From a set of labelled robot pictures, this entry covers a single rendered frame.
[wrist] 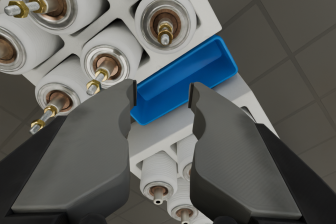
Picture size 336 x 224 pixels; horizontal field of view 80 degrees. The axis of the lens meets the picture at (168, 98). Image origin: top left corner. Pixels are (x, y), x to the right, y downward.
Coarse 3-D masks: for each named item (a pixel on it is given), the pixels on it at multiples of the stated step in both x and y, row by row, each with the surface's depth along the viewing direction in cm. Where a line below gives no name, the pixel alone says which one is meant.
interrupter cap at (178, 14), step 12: (156, 0) 28; (168, 0) 28; (144, 12) 29; (156, 12) 29; (168, 12) 29; (180, 12) 29; (144, 24) 30; (156, 24) 30; (180, 24) 30; (144, 36) 31; (156, 36) 31; (180, 36) 31; (156, 48) 32; (168, 48) 32
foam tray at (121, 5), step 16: (0, 0) 35; (112, 0) 35; (128, 0) 35; (192, 0) 35; (112, 16) 36; (128, 16) 36; (208, 16) 37; (80, 32) 38; (96, 32) 38; (208, 32) 38; (64, 48) 39; (80, 48) 39; (144, 48) 40; (48, 64) 41; (144, 64) 41; (160, 64) 41; (32, 80) 43
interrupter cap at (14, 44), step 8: (0, 32) 31; (8, 32) 31; (0, 40) 32; (8, 40) 31; (16, 40) 31; (8, 48) 32; (16, 48) 32; (24, 48) 32; (8, 56) 33; (16, 56) 33; (24, 56) 32; (0, 64) 33; (8, 64) 33; (16, 64) 33
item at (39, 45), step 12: (0, 24) 30; (12, 24) 31; (24, 24) 33; (24, 36) 32; (36, 36) 34; (48, 36) 37; (36, 48) 34; (48, 48) 37; (60, 48) 44; (36, 60) 35; (12, 72) 34; (24, 72) 35
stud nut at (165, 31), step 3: (162, 30) 24; (165, 30) 24; (168, 30) 24; (159, 33) 24; (162, 33) 24; (165, 33) 24; (168, 33) 24; (171, 33) 24; (159, 36) 24; (171, 36) 24; (159, 39) 24; (171, 39) 24; (159, 42) 24
